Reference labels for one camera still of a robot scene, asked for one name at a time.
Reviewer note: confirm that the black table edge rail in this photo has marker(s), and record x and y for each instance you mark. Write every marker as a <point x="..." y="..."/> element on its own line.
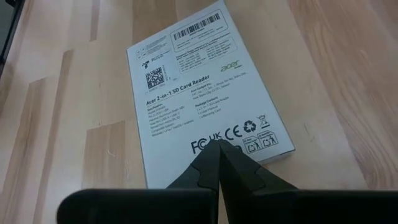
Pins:
<point x="7" y="25"/>

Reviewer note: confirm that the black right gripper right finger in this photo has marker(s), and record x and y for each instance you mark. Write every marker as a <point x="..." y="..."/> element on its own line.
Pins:
<point x="242" y="177"/>

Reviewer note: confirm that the white card reader box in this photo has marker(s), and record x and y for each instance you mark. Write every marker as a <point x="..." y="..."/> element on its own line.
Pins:
<point x="192" y="102"/>

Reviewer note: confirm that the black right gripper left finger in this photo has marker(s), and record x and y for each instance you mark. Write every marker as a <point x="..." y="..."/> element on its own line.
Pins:
<point x="205" y="171"/>

